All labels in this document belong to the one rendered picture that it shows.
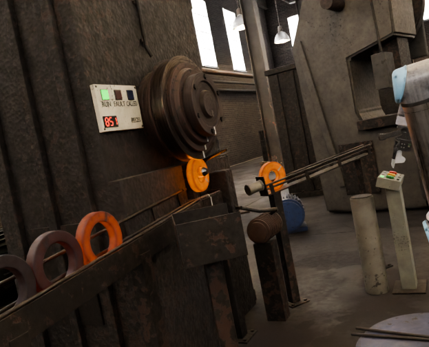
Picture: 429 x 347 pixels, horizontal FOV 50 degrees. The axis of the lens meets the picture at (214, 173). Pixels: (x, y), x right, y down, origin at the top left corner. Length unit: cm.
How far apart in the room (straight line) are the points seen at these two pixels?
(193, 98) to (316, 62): 289
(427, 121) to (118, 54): 121
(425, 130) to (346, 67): 290
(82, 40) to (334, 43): 316
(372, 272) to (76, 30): 183
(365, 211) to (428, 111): 91
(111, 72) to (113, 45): 12
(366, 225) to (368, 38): 237
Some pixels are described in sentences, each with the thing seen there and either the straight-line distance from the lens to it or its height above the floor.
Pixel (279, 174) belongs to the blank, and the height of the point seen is 71.
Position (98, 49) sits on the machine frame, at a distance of 191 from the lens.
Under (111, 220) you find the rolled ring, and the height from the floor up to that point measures 75.
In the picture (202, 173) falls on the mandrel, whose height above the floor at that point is 82.
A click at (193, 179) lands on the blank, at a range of 203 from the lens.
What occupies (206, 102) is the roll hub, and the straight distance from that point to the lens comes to 202.
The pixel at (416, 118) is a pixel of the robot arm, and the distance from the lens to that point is 173.
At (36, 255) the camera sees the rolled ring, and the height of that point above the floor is 73.
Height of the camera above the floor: 94
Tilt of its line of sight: 4 degrees down
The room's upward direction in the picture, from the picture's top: 11 degrees counter-clockwise
